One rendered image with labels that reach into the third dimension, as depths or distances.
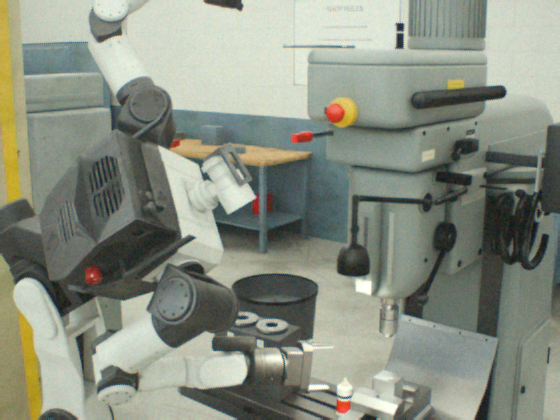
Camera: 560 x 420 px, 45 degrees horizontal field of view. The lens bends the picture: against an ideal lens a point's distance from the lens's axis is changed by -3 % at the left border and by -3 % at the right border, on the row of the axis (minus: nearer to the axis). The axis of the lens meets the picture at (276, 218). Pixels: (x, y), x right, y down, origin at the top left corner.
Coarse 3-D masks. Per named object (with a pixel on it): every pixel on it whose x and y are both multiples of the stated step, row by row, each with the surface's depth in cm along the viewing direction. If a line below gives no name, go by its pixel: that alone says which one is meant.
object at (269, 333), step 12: (240, 312) 203; (240, 324) 195; (252, 324) 196; (264, 324) 195; (276, 324) 196; (288, 324) 198; (240, 336) 194; (252, 336) 191; (264, 336) 190; (276, 336) 190; (288, 336) 191; (300, 336) 197; (240, 384) 197; (264, 396) 193; (276, 396) 191
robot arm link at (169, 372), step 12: (96, 360) 142; (168, 360) 149; (180, 360) 150; (96, 372) 141; (144, 372) 145; (156, 372) 146; (168, 372) 147; (180, 372) 148; (96, 384) 140; (144, 384) 145; (156, 384) 146; (168, 384) 148; (180, 384) 149
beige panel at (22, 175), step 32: (0, 0) 256; (0, 32) 258; (0, 64) 260; (0, 96) 263; (0, 128) 265; (0, 160) 267; (0, 192) 269; (0, 256) 274; (0, 288) 276; (0, 320) 278; (0, 352) 280; (32, 352) 292; (0, 384) 281; (32, 384) 294; (0, 416) 283; (32, 416) 296
